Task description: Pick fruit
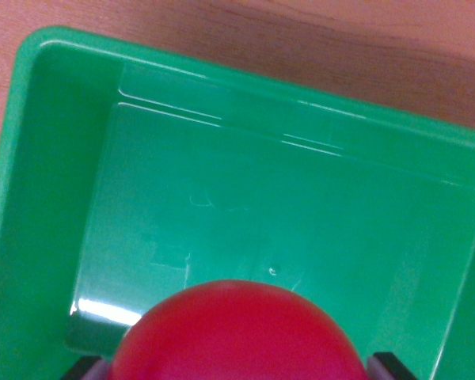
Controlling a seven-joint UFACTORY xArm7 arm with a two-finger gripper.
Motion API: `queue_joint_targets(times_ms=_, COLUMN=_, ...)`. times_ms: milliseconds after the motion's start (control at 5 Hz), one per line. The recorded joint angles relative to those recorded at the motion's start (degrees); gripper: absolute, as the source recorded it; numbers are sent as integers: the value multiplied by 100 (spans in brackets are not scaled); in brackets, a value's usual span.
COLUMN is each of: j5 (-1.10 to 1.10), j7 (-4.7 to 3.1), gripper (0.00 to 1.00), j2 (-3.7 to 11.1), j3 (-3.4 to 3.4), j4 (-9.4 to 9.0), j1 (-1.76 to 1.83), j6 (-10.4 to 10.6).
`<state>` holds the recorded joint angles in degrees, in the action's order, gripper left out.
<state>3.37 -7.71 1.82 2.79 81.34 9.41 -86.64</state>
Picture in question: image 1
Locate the green plastic bin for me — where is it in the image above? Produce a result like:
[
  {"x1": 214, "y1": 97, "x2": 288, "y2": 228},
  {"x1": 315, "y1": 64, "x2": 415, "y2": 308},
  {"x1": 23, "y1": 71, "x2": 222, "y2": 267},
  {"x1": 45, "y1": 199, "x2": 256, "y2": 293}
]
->
[{"x1": 0, "y1": 25, "x2": 475, "y2": 380}]

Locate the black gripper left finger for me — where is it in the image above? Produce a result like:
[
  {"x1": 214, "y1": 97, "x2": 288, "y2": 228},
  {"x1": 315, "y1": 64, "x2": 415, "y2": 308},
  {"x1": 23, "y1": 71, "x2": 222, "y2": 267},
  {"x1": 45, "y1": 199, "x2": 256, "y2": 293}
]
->
[{"x1": 61, "y1": 355, "x2": 111, "y2": 380}]

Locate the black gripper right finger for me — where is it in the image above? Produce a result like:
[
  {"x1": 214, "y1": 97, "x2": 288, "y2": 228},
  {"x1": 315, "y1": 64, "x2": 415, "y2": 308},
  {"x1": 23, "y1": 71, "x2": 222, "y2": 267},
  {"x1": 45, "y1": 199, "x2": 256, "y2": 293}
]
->
[{"x1": 366, "y1": 351, "x2": 419, "y2": 380}]

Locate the red apple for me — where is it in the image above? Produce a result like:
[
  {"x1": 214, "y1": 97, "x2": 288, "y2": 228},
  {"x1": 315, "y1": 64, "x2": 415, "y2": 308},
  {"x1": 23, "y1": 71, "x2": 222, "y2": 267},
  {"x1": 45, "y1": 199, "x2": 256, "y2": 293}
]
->
[{"x1": 108, "y1": 279, "x2": 370, "y2": 380}]

